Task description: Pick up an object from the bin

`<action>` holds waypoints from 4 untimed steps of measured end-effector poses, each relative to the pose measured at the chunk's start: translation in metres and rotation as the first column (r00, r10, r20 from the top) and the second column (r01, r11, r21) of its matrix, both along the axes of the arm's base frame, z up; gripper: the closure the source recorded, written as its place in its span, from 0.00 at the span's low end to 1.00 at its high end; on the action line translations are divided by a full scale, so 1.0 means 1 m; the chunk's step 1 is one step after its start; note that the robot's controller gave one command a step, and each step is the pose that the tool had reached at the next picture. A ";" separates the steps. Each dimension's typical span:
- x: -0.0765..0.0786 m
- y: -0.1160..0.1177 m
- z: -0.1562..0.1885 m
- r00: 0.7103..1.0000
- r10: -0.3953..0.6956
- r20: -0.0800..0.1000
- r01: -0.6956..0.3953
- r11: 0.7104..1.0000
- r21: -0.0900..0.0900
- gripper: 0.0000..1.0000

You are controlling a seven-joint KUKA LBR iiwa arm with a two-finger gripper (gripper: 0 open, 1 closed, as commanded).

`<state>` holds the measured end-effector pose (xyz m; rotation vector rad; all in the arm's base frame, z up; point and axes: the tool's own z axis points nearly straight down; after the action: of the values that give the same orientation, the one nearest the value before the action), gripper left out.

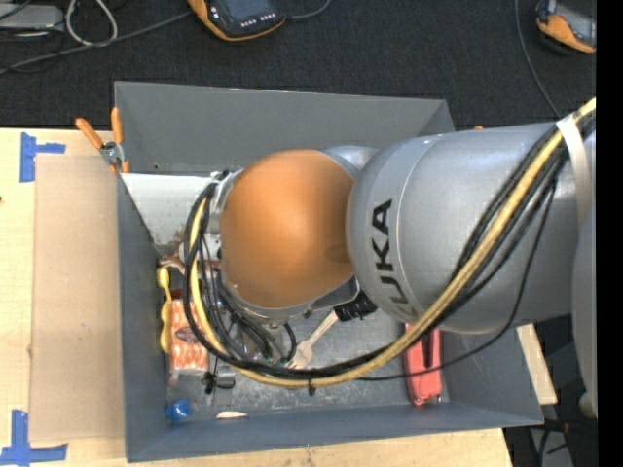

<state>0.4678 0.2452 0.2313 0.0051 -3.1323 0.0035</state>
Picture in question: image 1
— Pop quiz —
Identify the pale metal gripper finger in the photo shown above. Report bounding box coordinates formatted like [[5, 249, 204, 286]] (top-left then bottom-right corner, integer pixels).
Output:
[[212, 365, 236, 407]]

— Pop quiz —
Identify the orange and white packet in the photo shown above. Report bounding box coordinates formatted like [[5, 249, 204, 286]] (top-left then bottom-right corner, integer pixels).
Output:
[[167, 298, 211, 387]]

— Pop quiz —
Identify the yellow toy banana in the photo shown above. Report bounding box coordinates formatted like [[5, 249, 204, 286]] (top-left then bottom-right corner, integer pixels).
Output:
[[155, 266, 175, 355]]

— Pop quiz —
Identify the red hand tool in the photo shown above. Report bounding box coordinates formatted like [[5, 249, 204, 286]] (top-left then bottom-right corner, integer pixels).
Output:
[[402, 322, 445, 408]]

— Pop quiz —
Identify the brown cardboard board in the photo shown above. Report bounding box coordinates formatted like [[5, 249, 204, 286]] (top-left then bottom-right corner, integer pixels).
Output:
[[27, 155, 128, 448]]

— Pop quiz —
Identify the grey metal bin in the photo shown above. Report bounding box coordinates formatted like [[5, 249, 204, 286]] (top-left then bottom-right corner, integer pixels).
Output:
[[112, 80, 545, 464]]

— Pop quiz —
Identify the black cylinder on white bracket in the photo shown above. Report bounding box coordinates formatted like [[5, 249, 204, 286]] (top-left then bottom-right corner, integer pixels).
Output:
[[307, 279, 379, 324]]

